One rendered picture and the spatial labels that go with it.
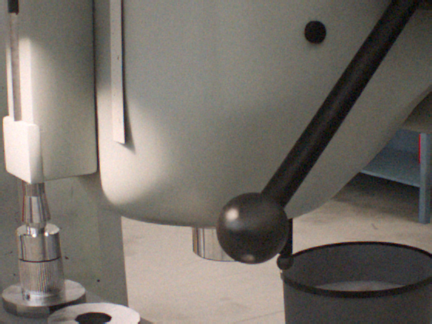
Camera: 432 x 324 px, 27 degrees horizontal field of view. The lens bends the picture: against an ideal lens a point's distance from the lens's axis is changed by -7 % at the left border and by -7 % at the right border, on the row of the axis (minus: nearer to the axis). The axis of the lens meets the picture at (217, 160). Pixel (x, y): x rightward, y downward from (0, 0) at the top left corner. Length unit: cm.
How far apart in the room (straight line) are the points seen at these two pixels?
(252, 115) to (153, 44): 5
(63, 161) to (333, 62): 14
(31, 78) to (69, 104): 3
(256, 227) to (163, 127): 8
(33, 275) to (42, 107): 48
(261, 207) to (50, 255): 56
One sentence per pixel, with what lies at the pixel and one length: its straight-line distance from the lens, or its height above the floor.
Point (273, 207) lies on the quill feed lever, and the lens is 37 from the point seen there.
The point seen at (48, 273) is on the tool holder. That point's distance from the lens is 91.
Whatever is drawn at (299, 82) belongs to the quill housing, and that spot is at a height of 139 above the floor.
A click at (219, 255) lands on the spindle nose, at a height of 128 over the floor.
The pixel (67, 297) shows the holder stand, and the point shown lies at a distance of 92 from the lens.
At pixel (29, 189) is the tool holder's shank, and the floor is 124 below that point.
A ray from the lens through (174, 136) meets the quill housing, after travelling 42.
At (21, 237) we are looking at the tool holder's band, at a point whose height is 119.
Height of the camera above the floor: 143
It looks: 11 degrees down
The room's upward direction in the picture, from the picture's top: 2 degrees counter-clockwise
